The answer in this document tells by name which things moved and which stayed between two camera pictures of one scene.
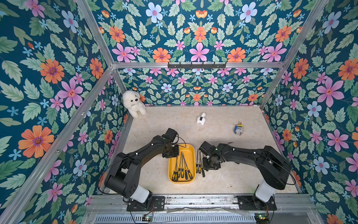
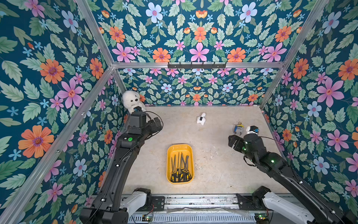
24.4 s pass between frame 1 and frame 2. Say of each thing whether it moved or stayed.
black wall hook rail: stayed
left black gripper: moved
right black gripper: moved
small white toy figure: stayed
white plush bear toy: stayed
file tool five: stayed
